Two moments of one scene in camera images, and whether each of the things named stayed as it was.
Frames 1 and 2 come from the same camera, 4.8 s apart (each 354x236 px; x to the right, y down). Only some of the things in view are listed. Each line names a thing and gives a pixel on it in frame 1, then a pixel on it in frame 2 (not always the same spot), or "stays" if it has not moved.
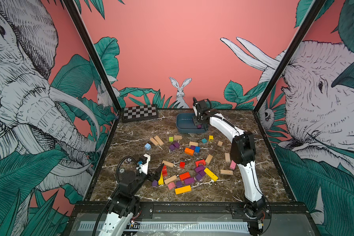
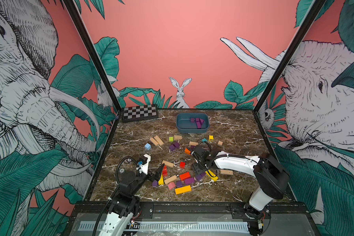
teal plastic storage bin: [185, 124] stays
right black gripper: [195, 119] -> [195, 169]
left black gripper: [157, 173] stays
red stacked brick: [164, 172] stays
